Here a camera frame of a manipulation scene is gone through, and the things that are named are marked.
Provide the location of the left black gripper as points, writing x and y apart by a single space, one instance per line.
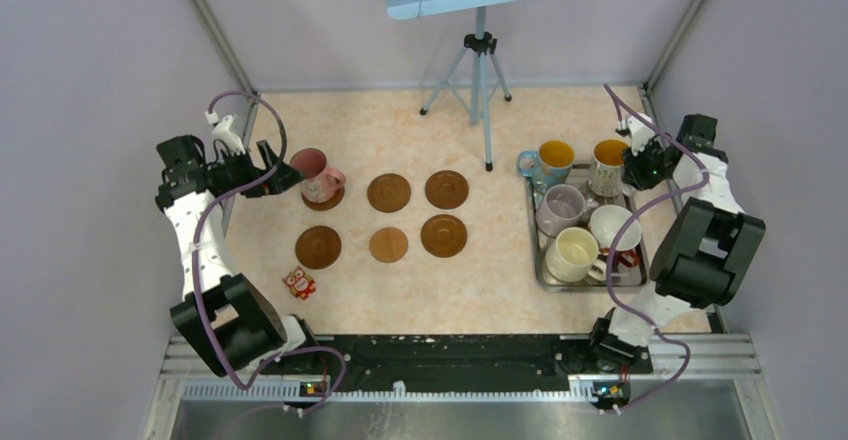
283 178

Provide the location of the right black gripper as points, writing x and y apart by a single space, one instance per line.
633 173

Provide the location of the pink mug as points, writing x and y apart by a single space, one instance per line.
321 181

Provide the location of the patterned mug yellow inside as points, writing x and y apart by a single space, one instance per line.
607 168

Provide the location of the white red mug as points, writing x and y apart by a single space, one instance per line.
605 223

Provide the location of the lilac mug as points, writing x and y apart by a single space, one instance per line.
561 207

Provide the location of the metal tray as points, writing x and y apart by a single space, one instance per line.
626 279

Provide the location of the blue mug yellow inside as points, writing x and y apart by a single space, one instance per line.
547 166

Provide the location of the light wooden coaster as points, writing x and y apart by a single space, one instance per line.
388 245

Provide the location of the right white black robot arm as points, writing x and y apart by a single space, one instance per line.
707 251

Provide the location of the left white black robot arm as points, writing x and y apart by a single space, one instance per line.
221 315

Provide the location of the red owl figurine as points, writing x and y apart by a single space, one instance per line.
300 284

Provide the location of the cream mug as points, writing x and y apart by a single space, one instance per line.
574 255

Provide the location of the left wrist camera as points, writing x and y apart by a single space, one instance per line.
223 130

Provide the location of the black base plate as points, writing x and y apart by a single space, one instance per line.
498 363

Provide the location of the grey cable duct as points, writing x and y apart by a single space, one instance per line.
295 391

